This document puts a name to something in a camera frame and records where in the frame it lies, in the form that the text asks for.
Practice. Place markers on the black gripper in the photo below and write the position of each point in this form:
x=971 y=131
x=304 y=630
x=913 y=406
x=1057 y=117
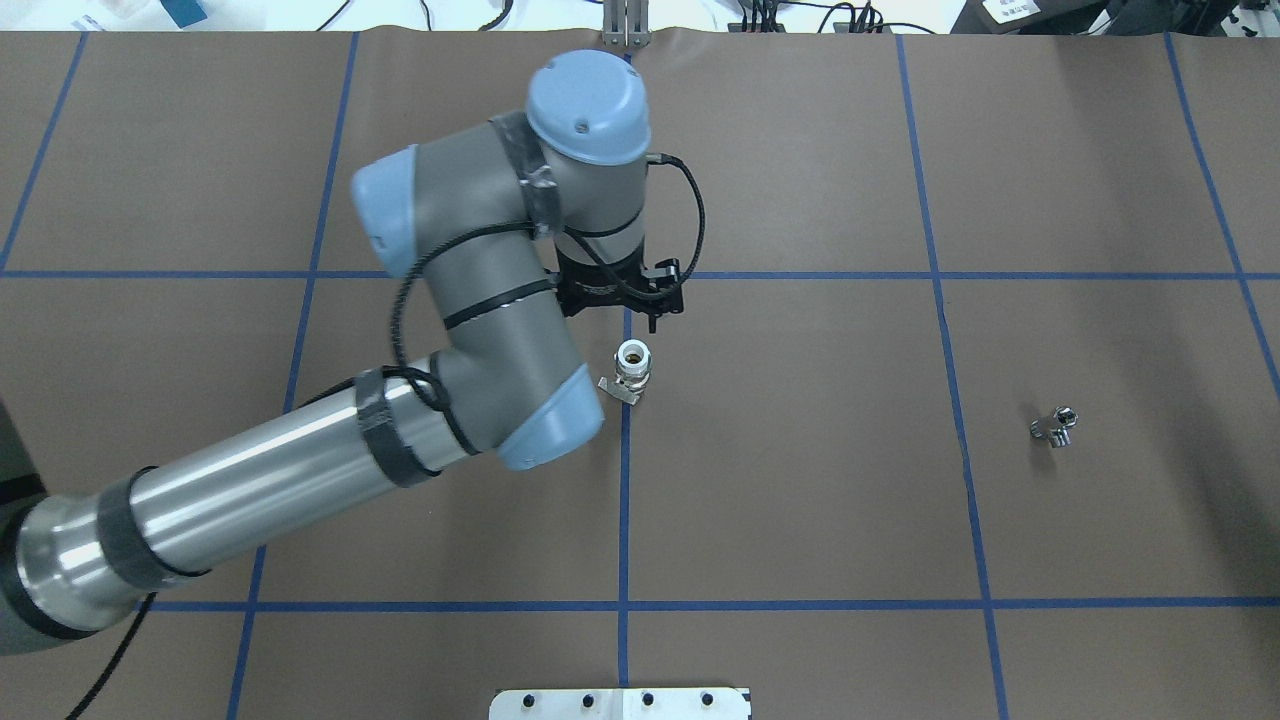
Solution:
x=592 y=287

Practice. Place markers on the white PPR valve with handle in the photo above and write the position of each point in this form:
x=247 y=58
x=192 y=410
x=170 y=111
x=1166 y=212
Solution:
x=632 y=372

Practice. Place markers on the small metal pipe fitting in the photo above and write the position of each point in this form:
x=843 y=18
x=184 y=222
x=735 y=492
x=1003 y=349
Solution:
x=1054 y=429

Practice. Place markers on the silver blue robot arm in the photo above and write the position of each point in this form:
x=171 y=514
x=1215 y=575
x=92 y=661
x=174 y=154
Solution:
x=514 y=225

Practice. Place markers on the blue box on back table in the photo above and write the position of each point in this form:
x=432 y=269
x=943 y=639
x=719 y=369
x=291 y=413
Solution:
x=185 y=13

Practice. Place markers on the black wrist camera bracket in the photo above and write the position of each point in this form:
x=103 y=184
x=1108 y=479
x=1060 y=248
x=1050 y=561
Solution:
x=662 y=287

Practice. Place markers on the aluminium profile post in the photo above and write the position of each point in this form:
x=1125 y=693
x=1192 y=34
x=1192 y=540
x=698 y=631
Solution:
x=625 y=23

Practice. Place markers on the white metal base plate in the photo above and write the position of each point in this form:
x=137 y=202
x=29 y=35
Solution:
x=623 y=703

